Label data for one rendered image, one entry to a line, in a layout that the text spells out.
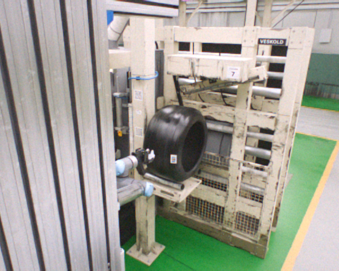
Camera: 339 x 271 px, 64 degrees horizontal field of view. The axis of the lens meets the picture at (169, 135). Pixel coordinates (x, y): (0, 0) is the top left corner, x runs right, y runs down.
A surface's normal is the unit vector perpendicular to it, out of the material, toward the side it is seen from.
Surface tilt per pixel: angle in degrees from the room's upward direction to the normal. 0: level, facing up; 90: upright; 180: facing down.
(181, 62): 90
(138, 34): 90
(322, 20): 90
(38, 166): 90
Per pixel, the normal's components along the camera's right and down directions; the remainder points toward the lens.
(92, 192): 0.81, 0.22
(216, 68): -0.52, 0.30
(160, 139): -0.47, -0.11
